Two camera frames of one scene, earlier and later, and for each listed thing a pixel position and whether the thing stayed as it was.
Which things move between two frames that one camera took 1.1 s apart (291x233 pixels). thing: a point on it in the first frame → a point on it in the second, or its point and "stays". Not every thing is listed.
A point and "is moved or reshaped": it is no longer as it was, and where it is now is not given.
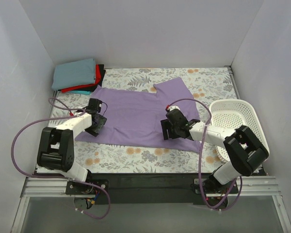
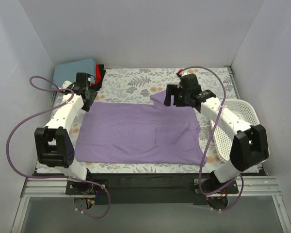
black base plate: (127, 188) stays
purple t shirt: (133, 116) is moved or reshaped
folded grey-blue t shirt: (75, 74) stays
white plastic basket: (232, 114) stays
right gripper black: (168, 129) → (173, 96)
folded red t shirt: (98, 75) stays
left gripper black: (98, 124) → (89, 99)
